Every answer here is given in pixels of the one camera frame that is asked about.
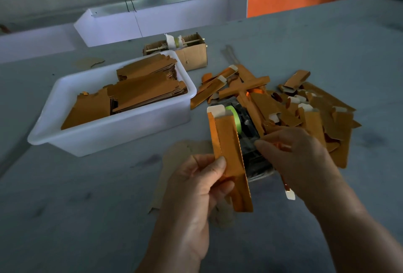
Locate person's right hand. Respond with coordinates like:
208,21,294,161
255,127,353,214

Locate person's left hand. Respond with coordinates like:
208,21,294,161
160,155,235,258

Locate pile of beige blanks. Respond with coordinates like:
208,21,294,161
148,140,235,226

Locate pile of gold boxes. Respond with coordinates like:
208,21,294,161
191,64,362,169

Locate gold box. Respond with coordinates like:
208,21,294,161
208,112,254,213

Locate gold cartons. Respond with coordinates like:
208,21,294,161
61,54,188,130

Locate person's right forearm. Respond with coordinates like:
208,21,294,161
311,194,403,273

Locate person's left forearm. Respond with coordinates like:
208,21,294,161
135,244,209,273

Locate black tape dispenser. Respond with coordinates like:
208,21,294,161
233,106,275,182

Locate green tape roll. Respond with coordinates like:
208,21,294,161
227,105,243,133

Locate white plastic bin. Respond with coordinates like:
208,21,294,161
27,50,198,157

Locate small cardboard box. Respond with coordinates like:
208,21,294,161
143,32,209,72

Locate long white tray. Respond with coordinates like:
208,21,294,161
0,24,83,64
73,0,248,48

